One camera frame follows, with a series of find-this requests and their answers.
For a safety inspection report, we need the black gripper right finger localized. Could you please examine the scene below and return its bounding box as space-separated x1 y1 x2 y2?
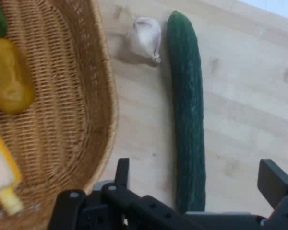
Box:
257 159 288 230

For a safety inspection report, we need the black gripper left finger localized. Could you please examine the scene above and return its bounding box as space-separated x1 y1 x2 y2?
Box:
48 158 207 230

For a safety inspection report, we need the dark green cucumber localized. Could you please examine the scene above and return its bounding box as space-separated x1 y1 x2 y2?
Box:
166 10 206 214

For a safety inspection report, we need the corn cob with husk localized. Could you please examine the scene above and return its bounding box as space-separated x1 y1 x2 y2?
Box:
0 123 24 216

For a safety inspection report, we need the woven wicker basket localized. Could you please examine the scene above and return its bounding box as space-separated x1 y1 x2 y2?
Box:
0 0 120 230

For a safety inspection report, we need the white garlic bulb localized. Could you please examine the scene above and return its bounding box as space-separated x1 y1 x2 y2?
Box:
124 16 163 66

